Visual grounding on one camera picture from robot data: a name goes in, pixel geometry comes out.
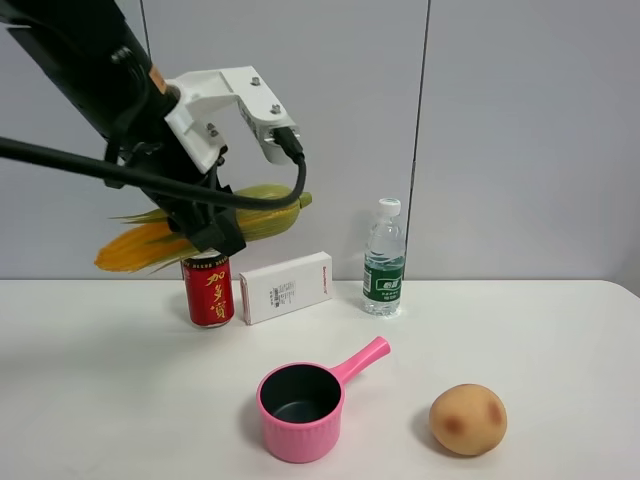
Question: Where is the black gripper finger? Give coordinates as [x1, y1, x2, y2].
[185, 212, 246, 256]

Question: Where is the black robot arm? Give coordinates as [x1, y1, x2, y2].
[1, 1, 246, 255]

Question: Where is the brown potato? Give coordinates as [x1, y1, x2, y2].
[428, 384, 508, 457]

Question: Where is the pink saucepan with handle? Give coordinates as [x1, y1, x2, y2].
[256, 336, 391, 464]

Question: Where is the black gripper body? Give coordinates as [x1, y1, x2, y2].
[103, 115, 233, 235]

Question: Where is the yellow corn cob with husk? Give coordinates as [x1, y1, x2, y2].
[94, 192, 312, 273]

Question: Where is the black cable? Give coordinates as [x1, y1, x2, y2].
[0, 127, 307, 211]

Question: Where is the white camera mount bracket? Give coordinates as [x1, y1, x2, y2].
[163, 64, 303, 175]

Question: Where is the red drink can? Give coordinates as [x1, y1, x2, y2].
[181, 250, 235, 328]

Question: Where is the clear water bottle green label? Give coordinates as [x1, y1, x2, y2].
[363, 198, 406, 317]

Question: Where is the white cardboard box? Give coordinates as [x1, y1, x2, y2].
[239, 252, 333, 326]

